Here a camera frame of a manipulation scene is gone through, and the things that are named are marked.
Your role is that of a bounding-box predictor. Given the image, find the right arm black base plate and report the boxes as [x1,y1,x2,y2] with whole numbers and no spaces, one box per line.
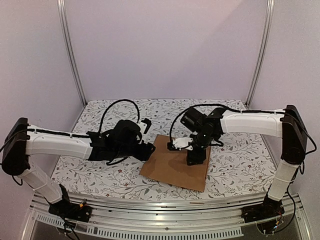
[241,202,285,223]

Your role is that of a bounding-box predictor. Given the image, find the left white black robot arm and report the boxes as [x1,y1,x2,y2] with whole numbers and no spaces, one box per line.
[0,117,156,217]

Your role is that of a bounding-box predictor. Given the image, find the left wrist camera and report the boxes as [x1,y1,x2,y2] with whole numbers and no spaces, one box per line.
[137,118,152,138]

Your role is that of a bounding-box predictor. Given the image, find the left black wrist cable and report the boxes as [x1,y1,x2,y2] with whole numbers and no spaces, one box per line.
[98,99,141,136]

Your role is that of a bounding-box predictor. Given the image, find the aluminium front rail base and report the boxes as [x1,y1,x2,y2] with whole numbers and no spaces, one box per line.
[21,191,311,240]

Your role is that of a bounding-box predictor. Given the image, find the right aluminium frame post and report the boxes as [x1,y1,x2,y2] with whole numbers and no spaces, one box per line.
[245,0,275,108]

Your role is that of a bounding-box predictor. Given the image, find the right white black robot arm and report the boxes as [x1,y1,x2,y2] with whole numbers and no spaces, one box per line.
[170,104,312,218]

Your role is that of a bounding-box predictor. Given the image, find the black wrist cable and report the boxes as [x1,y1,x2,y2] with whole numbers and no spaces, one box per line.
[98,99,141,136]
[168,103,226,145]

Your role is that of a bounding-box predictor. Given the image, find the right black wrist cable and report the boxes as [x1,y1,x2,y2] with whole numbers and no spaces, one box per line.
[168,103,226,145]

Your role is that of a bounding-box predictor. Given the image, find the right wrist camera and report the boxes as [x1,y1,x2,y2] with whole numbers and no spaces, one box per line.
[167,137,193,151]

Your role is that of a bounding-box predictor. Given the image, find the floral patterned table mat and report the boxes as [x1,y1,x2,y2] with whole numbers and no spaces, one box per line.
[51,99,276,201]

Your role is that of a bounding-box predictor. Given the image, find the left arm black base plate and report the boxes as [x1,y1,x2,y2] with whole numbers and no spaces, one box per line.
[48,201,93,223]

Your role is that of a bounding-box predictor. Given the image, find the left aluminium frame post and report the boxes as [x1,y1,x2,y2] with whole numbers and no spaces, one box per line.
[57,0,88,107]

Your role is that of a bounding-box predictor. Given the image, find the aluminium frame post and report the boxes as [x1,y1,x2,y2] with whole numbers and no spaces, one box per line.
[245,0,275,108]
[57,0,88,107]

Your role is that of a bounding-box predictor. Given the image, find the brown cardboard box sheet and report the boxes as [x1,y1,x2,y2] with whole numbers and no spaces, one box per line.
[139,135,211,192]

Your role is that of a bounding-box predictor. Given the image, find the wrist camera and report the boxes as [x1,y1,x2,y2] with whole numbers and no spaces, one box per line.
[137,118,152,138]
[167,137,193,151]

